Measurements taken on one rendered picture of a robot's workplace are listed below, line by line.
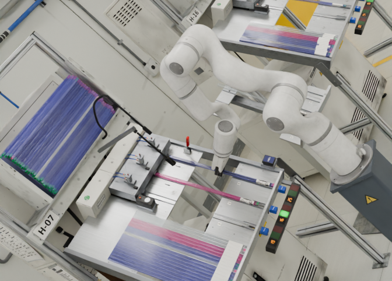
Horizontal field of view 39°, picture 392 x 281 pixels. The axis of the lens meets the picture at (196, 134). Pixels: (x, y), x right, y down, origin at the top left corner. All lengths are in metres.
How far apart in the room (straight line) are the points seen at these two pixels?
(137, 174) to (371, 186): 0.99
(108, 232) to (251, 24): 1.49
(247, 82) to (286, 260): 1.13
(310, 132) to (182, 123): 2.80
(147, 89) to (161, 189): 2.26
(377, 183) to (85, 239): 1.19
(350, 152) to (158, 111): 2.76
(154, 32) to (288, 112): 1.58
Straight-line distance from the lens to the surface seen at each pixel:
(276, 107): 1.88
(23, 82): 4.18
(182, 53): 1.89
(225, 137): 2.18
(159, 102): 4.63
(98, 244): 2.34
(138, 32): 3.37
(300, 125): 1.92
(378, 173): 2.09
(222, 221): 2.30
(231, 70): 1.92
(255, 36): 3.11
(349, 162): 2.06
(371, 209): 2.17
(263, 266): 2.67
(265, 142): 3.57
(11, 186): 2.40
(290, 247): 2.81
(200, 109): 2.13
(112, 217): 2.40
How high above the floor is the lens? 1.75
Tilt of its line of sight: 16 degrees down
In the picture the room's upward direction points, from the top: 48 degrees counter-clockwise
